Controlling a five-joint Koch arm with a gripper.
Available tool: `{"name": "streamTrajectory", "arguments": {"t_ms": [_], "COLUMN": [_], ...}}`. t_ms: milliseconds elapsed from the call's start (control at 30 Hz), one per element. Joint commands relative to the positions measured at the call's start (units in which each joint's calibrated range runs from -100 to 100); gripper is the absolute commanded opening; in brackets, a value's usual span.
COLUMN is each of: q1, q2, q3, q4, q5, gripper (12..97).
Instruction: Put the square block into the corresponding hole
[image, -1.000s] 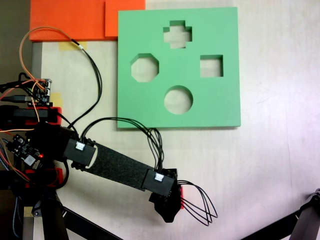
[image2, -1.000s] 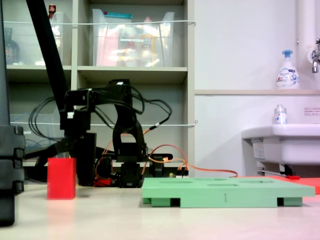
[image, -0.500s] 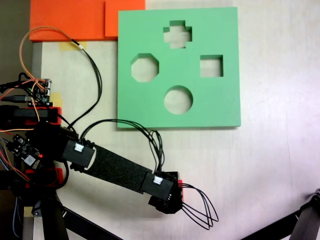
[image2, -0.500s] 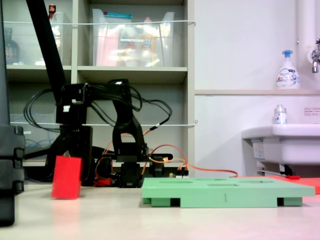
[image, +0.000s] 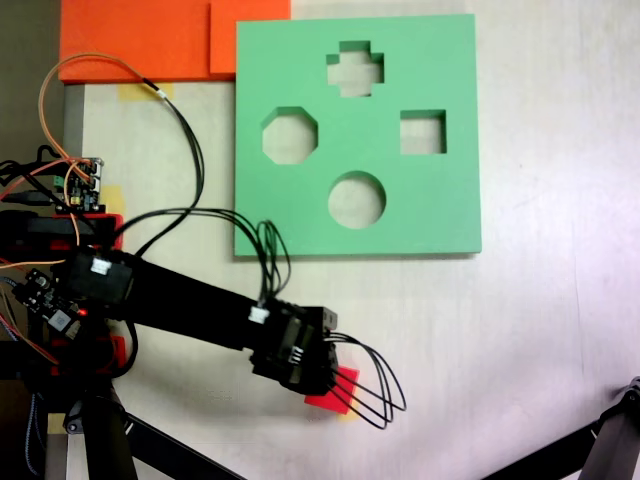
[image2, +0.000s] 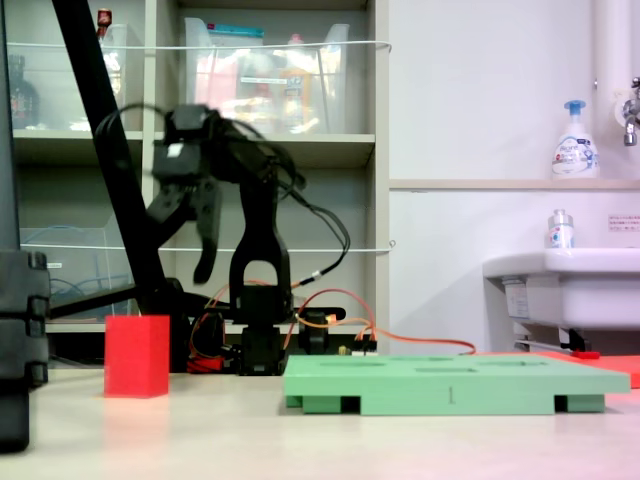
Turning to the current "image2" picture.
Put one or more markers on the narrow clear plastic bin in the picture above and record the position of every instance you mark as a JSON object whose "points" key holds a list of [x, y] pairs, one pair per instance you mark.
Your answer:
{"points": [[132, 90]]}

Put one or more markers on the red arm base mount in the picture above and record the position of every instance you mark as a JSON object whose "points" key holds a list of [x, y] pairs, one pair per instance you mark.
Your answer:
{"points": [[205, 365]]}

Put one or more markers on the metal faucet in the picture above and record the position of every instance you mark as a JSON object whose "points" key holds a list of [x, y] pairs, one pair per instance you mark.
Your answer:
{"points": [[631, 115]]}

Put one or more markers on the notched black tripod leg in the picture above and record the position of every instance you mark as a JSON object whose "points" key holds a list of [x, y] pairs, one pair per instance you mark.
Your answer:
{"points": [[20, 325]]}

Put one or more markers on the dark bottle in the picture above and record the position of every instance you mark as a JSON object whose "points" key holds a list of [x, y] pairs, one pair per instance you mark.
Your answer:
{"points": [[22, 100]]}

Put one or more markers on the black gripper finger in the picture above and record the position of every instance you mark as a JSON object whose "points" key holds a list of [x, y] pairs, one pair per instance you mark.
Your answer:
{"points": [[210, 225], [172, 207]]}

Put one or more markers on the black table clamp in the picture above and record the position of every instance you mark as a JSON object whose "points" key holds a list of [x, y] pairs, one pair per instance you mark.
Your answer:
{"points": [[315, 335], [210, 330]]}

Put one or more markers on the white soap pump bottle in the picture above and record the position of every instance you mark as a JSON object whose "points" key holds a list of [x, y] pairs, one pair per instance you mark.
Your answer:
{"points": [[575, 155]]}

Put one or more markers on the red square block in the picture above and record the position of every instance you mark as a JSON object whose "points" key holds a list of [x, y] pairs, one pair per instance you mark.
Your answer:
{"points": [[136, 355]]}

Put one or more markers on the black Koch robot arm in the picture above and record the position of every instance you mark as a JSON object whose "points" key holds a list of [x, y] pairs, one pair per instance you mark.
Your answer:
{"points": [[260, 225]]}

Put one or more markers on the black camera tripod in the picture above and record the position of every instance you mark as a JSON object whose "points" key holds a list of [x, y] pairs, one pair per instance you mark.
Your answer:
{"points": [[99, 100]]}

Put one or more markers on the white sink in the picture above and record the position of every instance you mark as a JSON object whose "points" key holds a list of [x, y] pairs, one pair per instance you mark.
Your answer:
{"points": [[590, 295]]}

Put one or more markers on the beige shelf unit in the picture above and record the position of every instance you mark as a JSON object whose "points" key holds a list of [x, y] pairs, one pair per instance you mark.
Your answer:
{"points": [[160, 75]]}

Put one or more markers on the small white bottle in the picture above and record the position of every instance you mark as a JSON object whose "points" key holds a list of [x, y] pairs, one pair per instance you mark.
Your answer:
{"points": [[560, 235]]}

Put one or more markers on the green shape sorter board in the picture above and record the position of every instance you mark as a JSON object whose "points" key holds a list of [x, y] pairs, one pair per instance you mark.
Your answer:
{"points": [[400, 387]]}

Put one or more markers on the yellow labelled bottle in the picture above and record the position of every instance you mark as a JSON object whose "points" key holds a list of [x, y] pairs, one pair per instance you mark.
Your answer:
{"points": [[295, 100]]}

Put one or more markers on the large clear plastic bin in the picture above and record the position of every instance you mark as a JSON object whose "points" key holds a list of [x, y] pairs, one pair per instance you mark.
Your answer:
{"points": [[330, 100]]}

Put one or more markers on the large orange foam slab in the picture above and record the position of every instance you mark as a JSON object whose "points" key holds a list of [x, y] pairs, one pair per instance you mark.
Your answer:
{"points": [[555, 354]]}

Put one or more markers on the black circuit board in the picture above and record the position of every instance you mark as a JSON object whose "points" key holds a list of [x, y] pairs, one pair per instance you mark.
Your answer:
{"points": [[365, 344]]}

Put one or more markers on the blue topped bag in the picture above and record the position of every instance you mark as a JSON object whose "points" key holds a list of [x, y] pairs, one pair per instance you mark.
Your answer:
{"points": [[235, 32]]}

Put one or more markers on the red capped bottle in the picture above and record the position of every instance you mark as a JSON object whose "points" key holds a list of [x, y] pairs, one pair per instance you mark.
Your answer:
{"points": [[104, 20]]}

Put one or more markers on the small orange foam slab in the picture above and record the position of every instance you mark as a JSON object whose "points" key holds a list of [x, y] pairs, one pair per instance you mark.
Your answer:
{"points": [[622, 372]]}

